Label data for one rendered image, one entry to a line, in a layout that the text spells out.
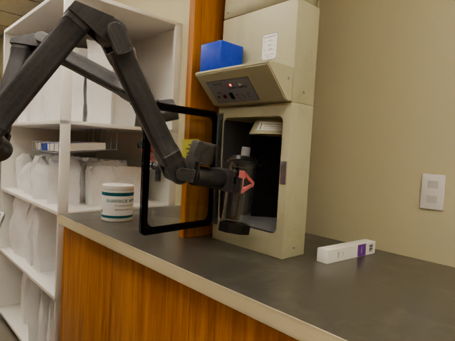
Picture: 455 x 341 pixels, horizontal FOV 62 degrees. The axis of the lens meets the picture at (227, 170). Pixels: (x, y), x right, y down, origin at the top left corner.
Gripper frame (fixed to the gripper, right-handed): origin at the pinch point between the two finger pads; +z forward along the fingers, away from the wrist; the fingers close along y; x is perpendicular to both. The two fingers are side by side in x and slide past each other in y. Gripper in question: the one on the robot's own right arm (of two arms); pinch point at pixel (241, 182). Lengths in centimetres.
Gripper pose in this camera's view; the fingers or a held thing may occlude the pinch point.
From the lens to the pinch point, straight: 120.6
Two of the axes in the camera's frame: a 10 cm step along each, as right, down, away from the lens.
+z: 7.1, 1.2, 6.9
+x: -1.5, 9.9, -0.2
